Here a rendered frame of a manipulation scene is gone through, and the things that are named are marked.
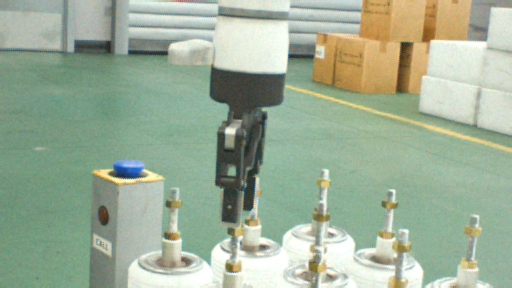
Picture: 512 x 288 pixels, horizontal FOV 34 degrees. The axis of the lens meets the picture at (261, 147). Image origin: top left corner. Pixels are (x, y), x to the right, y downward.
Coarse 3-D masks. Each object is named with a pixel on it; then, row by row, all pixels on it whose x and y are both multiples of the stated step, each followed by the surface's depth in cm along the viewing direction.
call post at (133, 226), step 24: (96, 192) 109; (120, 192) 105; (144, 192) 107; (96, 216) 109; (120, 216) 106; (144, 216) 108; (96, 240) 110; (120, 240) 106; (144, 240) 109; (96, 264) 110; (120, 264) 107
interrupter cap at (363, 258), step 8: (368, 248) 104; (360, 256) 101; (368, 256) 102; (408, 256) 102; (360, 264) 99; (368, 264) 98; (376, 264) 99; (384, 264) 100; (392, 264) 100; (408, 264) 100
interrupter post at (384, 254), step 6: (378, 240) 100; (384, 240) 100; (390, 240) 100; (378, 246) 100; (384, 246) 100; (390, 246) 100; (378, 252) 100; (384, 252) 100; (390, 252) 100; (378, 258) 100; (384, 258) 100; (390, 258) 100
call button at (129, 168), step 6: (120, 162) 109; (126, 162) 109; (132, 162) 109; (138, 162) 109; (114, 168) 108; (120, 168) 107; (126, 168) 107; (132, 168) 107; (138, 168) 108; (120, 174) 108; (126, 174) 108; (132, 174) 108; (138, 174) 108
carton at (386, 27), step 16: (368, 0) 487; (384, 0) 474; (400, 0) 469; (416, 0) 475; (368, 16) 488; (384, 16) 475; (400, 16) 471; (416, 16) 477; (368, 32) 488; (384, 32) 475; (400, 32) 474; (416, 32) 480
